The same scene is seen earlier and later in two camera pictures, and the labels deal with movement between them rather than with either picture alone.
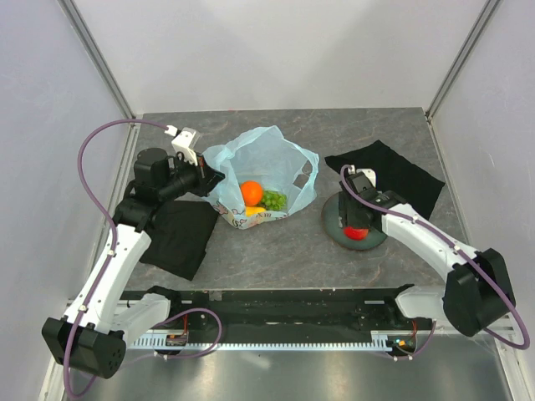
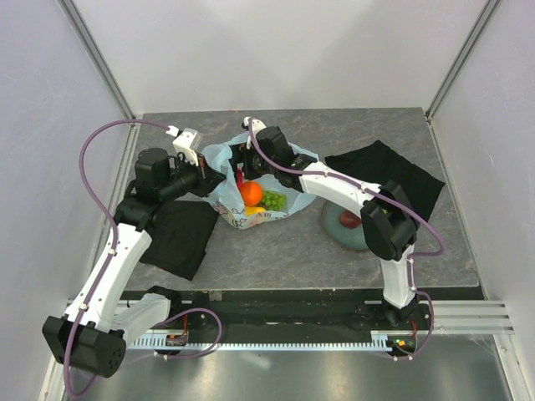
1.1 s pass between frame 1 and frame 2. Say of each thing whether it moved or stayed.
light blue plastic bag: stayed
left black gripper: stayed
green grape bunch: stayed
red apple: moved
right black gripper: moved
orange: stayed
